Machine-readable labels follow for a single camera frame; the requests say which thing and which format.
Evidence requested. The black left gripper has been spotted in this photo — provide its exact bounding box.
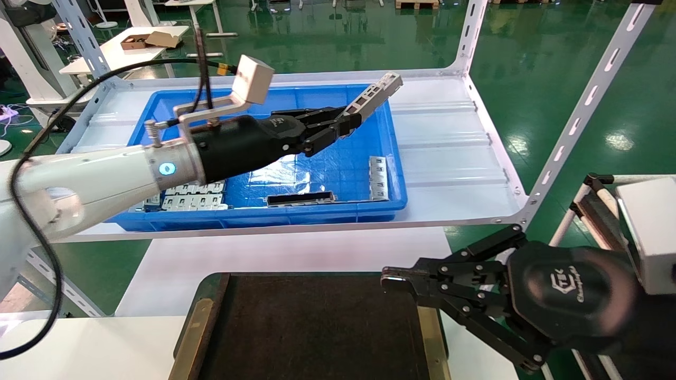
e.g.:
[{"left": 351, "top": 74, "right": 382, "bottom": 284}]
[{"left": 191, "top": 106, "right": 364, "bottom": 184}]

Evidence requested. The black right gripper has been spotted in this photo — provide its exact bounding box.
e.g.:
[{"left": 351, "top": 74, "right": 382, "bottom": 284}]
[{"left": 381, "top": 224, "right": 676, "bottom": 380}]

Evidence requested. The metal bracket with square holes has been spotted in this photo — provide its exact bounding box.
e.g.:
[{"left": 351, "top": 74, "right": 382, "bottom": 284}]
[{"left": 343, "top": 72, "right": 403, "bottom": 121}]

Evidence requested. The black container with brass edges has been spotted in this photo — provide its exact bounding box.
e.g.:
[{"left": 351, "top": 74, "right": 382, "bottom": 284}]
[{"left": 168, "top": 271, "right": 449, "bottom": 380}]

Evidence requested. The blue plastic bin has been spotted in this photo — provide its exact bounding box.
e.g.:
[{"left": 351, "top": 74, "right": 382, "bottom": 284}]
[{"left": 106, "top": 83, "right": 409, "bottom": 232}]

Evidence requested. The clear plastic film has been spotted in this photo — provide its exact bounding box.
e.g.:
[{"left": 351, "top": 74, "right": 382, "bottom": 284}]
[{"left": 248, "top": 153, "right": 317, "bottom": 186}]

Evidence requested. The white metal shelf rack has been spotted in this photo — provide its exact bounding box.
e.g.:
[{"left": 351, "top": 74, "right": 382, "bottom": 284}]
[{"left": 26, "top": 0, "right": 658, "bottom": 317}]

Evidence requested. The white table with metal legs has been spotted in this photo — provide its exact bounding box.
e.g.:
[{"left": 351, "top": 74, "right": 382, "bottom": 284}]
[{"left": 165, "top": 0, "right": 238, "bottom": 59}]

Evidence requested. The open cardboard box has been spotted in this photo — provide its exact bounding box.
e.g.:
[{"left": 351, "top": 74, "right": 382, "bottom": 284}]
[{"left": 120, "top": 31, "right": 181, "bottom": 51}]

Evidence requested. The white table with box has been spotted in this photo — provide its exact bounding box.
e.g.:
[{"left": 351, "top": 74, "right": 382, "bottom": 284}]
[{"left": 59, "top": 25, "right": 190, "bottom": 75}]

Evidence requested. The white machine base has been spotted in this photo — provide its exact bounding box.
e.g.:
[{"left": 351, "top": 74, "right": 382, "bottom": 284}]
[{"left": 0, "top": 0, "right": 98, "bottom": 114}]

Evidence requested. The silver slotted metal bracket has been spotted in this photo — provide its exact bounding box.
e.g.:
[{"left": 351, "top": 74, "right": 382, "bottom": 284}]
[{"left": 368, "top": 156, "right": 390, "bottom": 202}]

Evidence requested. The dark long metal bracket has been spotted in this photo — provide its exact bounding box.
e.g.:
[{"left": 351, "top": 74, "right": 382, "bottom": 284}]
[{"left": 266, "top": 191, "right": 337, "bottom": 207}]

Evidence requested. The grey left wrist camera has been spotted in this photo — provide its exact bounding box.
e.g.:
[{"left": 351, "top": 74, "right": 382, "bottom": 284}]
[{"left": 173, "top": 54, "right": 275, "bottom": 139}]

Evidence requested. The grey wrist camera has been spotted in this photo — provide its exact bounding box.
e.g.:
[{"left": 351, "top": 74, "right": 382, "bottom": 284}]
[
  {"left": 173, "top": 54, "right": 275, "bottom": 139},
  {"left": 616, "top": 177, "right": 676, "bottom": 296}
]

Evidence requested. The black camera cable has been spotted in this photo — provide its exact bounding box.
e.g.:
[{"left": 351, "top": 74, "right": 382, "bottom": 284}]
[{"left": 0, "top": 26, "right": 237, "bottom": 362}]

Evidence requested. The black and white cart frame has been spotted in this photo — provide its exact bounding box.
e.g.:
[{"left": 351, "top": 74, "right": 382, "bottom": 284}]
[{"left": 549, "top": 173, "right": 676, "bottom": 254}]

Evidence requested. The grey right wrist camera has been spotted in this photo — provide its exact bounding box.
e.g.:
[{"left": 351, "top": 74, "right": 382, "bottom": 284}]
[{"left": 616, "top": 177, "right": 676, "bottom": 296}]

